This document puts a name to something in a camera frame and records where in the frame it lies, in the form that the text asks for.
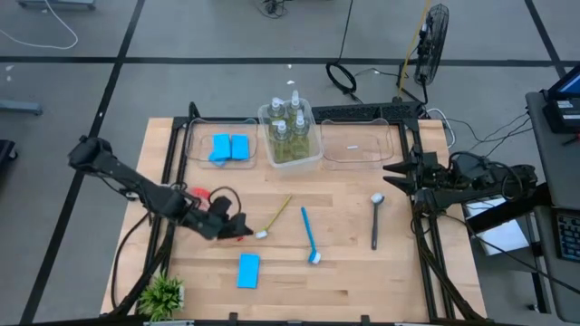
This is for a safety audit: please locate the light blue sponge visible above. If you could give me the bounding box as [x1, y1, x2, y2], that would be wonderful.
[208, 133, 232, 168]
[230, 134, 250, 160]
[237, 253, 262, 290]

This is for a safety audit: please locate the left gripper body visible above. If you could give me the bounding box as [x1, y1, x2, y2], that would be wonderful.
[183, 208, 232, 240]

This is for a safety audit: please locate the black cable bundle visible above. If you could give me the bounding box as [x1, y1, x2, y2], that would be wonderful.
[262, 0, 287, 19]

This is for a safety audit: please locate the black aluminium table frame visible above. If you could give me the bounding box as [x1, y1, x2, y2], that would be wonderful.
[108, 101, 488, 326]

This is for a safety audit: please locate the dark grey dish brush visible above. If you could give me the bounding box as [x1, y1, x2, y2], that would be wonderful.
[370, 192, 385, 251]

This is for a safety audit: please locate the grey cart base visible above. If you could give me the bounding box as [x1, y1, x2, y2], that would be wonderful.
[16, 0, 97, 11]

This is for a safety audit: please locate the white cable loop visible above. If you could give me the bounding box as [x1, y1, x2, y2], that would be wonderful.
[425, 107, 457, 149]

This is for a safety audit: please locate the black floor fan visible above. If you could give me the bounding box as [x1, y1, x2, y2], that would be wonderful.
[414, 3, 450, 87]

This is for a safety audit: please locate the black laptop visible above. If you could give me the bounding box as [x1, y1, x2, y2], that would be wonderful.
[541, 65, 580, 136]

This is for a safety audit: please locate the red dish brush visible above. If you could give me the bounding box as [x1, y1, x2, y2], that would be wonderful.
[188, 186, 245, 242]

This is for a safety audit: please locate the black diagonal desk bar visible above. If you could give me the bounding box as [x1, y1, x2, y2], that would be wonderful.
[461, 185, 552, 235]

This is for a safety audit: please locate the small green potted plant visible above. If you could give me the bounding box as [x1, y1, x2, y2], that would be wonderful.
[137, 271, 186, 322]

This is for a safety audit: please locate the grey desk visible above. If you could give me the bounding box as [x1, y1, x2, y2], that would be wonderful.
[525, 90, 580, 323]

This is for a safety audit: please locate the white floor cable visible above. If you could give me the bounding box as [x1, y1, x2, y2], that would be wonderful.
[0, 0, 80, 51]

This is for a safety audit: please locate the coiled black cable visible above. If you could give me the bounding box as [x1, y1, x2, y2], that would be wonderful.
[324, 62, 363, 104]

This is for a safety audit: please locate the black chair base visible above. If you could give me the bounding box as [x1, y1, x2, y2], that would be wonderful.
[0, 139, 19, 176]

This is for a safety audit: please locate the black hanging cable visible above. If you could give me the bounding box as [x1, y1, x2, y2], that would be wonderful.
[338, 0, 355, 60]

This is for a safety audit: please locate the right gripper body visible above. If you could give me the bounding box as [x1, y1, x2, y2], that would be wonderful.
[414, 151, 448, 200]

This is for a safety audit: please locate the black keyboard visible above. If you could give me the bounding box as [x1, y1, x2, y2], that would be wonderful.
[553, 207, 580, 264]

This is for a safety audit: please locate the green dish brush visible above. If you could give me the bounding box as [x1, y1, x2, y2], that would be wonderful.
[253, 194, 294, 240]

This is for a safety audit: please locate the grey floor bar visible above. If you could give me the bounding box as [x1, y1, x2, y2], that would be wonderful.
[0, 100, 44, 117]

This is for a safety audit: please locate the blue dish brush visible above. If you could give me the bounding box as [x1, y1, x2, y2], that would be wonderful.
[299, 206, 323, 265]

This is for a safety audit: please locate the clear deep plastic bin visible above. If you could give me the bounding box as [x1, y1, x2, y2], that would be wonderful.
[256, 97, 324, 176]

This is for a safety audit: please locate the yellow hanging cable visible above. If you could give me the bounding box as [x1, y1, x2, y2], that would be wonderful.
[397, 0, 431, 101]

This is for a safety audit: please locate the clear yellow-green soap bottle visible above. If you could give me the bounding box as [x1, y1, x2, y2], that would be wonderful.
[292, 108, 313, 160]
[266, 96, 286, 126]
[286, 89, 304, 120]
[270, 118, 294, 163]

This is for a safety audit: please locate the clear shallow plastic tray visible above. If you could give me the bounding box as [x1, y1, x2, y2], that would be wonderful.
[186, 117, 259, 171]
[319, 117, 395, 172]

